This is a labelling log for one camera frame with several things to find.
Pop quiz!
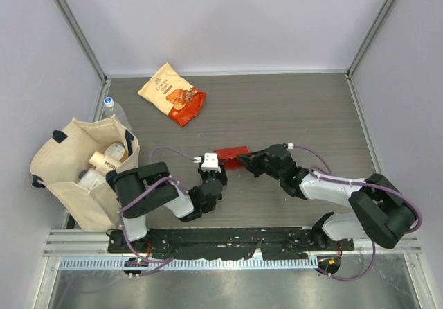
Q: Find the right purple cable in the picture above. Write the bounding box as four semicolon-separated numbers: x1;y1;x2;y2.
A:
287;143;424;282

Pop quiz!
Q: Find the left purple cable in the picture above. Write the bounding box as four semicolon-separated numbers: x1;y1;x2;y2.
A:
117;145;198;277

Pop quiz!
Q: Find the clear plastic water bottle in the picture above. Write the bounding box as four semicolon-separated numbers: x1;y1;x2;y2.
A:
103;96;132;132

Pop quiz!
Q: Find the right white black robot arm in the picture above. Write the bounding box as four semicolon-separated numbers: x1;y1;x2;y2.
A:
237;143;423;250

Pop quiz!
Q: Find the white pouch in bag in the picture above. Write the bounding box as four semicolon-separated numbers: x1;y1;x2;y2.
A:
78;168;106;191

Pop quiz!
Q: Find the white slotted cable duct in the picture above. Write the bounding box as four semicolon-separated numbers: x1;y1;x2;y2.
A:
59;256;318;271

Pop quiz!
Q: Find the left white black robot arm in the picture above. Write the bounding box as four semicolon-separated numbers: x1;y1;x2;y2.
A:
113;154;228;253

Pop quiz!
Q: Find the purple cable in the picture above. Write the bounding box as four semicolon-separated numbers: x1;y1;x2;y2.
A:
287;143;424;282
117;145;198;277

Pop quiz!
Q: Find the cassava chips bag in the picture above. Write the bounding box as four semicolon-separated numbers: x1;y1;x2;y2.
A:
138;62;206;127

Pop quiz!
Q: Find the beige cylindrical bottle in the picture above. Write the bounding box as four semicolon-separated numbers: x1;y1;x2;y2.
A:
89;152;128;175

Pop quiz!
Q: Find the beige canvas tote bag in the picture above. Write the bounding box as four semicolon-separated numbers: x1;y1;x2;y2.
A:
30;116;140;231

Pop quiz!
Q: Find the aluminium frame rail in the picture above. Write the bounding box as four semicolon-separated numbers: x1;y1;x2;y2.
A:
42;225;423;256

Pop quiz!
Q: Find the red paper box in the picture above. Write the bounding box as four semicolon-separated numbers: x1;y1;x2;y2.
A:
214;145;251;170

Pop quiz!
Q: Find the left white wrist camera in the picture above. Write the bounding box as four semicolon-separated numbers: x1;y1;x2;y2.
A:
193;152;221;172

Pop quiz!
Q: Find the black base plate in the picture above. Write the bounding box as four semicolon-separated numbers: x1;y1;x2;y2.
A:
107;226;356;261

